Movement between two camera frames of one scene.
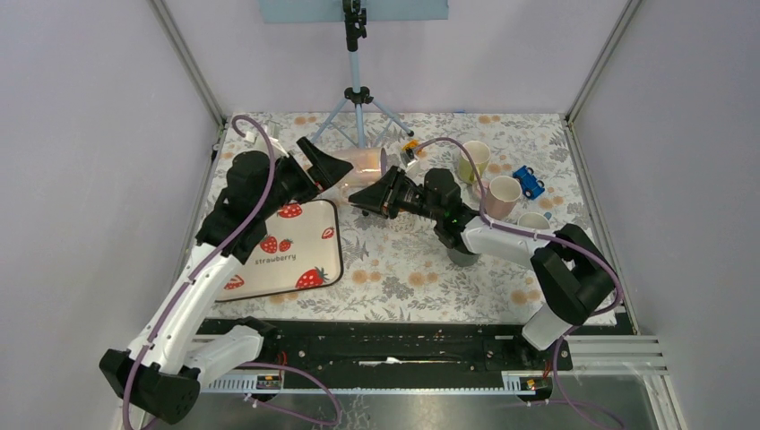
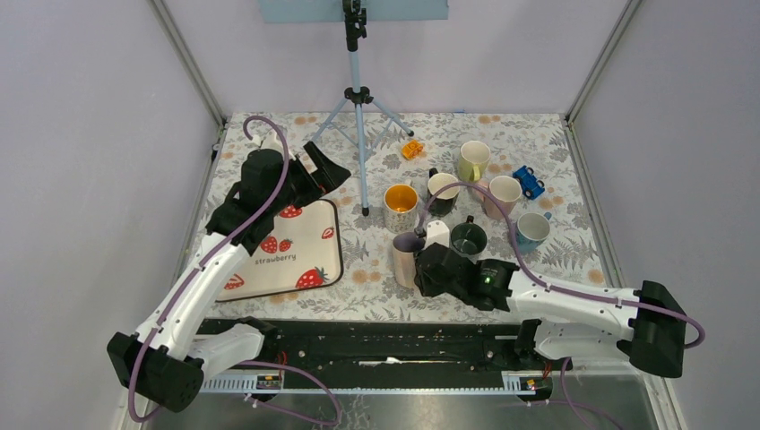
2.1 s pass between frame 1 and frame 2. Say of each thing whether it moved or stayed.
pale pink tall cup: moved
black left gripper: stayed
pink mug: stayed
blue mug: stayed
